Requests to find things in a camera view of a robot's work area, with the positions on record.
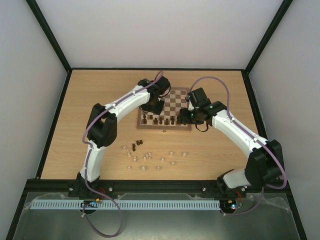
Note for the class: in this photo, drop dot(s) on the dark rook chess piece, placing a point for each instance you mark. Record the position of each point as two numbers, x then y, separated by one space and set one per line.
178 120

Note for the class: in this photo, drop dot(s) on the black aluminium frame rail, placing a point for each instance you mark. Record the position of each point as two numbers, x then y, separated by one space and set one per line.
114 188

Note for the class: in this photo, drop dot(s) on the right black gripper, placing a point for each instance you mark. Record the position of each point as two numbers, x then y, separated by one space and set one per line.
186 117

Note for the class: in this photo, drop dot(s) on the light blue slotted cable duct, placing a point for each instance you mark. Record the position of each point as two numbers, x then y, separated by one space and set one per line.
66 204

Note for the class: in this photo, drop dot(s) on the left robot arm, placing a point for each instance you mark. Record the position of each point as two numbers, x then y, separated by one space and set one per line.
102 127

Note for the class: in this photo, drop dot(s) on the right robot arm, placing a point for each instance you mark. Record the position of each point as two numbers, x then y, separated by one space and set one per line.
265 158

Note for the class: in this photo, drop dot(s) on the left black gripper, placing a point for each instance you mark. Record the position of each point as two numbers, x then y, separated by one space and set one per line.
157 111

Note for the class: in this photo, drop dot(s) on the wooden chess board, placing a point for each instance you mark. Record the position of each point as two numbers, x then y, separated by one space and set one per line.
173 102

